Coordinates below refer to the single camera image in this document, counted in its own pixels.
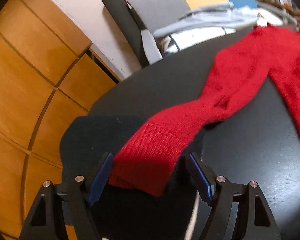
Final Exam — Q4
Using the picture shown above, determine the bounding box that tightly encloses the red knit sweater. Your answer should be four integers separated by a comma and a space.
109, 25, 300, 197

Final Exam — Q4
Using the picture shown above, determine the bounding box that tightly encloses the grey yellow blue chair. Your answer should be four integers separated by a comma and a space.
127, 0, 257, 64

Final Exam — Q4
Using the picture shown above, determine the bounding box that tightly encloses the wooden wardrobe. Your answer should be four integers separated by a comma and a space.
0, 0, 115, 239

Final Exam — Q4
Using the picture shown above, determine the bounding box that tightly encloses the light blue grey garment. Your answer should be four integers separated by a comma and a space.
153, 2, 261, 39

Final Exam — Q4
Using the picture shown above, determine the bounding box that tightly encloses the black leather bench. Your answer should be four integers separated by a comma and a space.
60, 28, 300, 240

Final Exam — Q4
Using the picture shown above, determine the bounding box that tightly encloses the black rolled mat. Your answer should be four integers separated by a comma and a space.
102, 0, 150, 68

